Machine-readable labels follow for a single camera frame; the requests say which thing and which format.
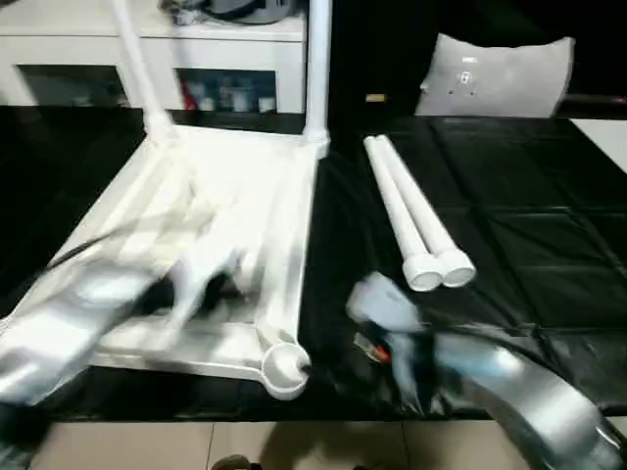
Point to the white cabinet with glass doors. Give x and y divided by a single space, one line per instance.
73 44

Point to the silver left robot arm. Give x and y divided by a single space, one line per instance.
59 323

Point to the white plastic table top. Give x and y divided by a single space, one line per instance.
245 196

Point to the small white jar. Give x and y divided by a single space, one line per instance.
207 104
264 104
238 100

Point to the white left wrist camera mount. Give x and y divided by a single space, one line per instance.
201 279

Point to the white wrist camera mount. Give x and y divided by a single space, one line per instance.
387 301
201 279

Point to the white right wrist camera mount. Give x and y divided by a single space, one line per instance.
387 301

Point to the white flat board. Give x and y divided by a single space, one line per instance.
602 142

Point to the grey printed cushion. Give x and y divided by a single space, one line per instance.
495 78

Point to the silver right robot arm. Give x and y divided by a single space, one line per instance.
514 382

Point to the dark brown shoe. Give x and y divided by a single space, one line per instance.
235 462

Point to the red bottle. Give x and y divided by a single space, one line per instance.
188 95

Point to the black flat bar device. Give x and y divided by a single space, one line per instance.
595 98

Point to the small brown cork piece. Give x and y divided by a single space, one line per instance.
374 98

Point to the white plastic table leg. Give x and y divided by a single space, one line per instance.
139 73
421 205
317 73
397 205

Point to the black work mat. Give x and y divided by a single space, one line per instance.
514 220

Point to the black sofa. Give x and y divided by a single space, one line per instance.
392 44

